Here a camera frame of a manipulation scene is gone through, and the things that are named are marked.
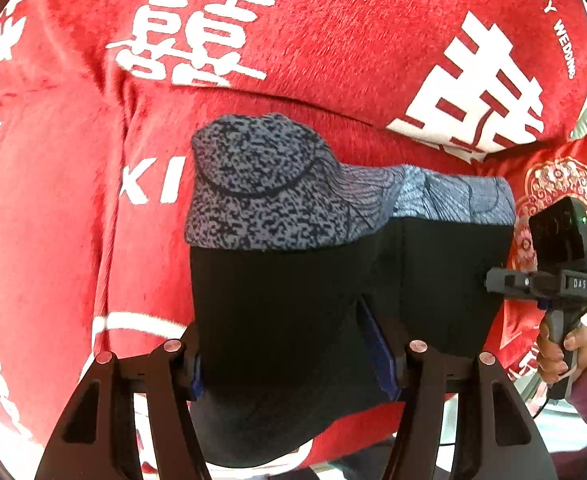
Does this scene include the black pants with grey waistband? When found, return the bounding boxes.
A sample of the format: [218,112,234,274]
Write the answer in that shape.
[184,112,517,469]

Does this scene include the red blanket with white print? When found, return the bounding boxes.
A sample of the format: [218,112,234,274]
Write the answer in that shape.
[0,0,587,477]

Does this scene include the black cable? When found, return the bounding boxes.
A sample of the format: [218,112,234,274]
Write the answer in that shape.
[528,390,557,422]

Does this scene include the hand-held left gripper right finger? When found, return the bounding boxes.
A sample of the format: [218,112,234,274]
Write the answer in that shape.
[357,299,559,480]

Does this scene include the person's right hand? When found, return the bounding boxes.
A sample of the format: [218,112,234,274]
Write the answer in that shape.
[535,320,587,387]

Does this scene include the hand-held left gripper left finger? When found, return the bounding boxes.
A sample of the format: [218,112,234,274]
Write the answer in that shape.
[34,324,212,480]

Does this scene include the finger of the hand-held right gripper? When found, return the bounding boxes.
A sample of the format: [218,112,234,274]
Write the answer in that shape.
[484,266,541,302]

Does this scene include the red ornamented cloth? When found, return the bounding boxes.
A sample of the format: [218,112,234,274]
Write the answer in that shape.
[478,129,587,386]

